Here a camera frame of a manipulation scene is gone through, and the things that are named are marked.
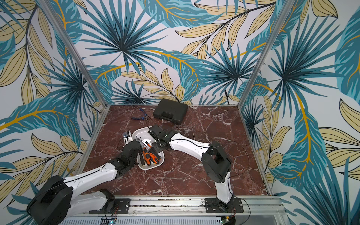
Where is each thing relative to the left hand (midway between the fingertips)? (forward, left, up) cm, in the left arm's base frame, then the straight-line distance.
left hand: (136, 141), depth 86 cm
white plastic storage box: (+5, -3, +1) cm, 6 cm away
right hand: (-1, -13, -2) cm, 14 cm away
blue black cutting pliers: (+26, +3, -10) cm, 28 cm away
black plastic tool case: (+31, -20, -6) cm, 38 cm away
